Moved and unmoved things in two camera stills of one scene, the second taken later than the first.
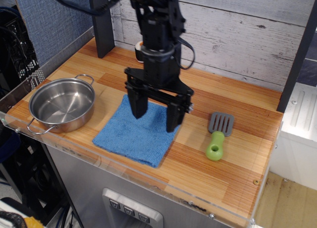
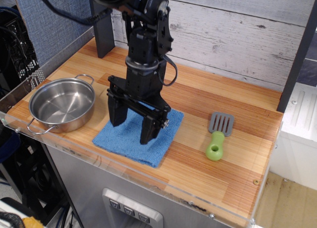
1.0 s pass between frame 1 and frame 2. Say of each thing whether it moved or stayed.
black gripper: moved
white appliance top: stayed
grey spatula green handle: stayed
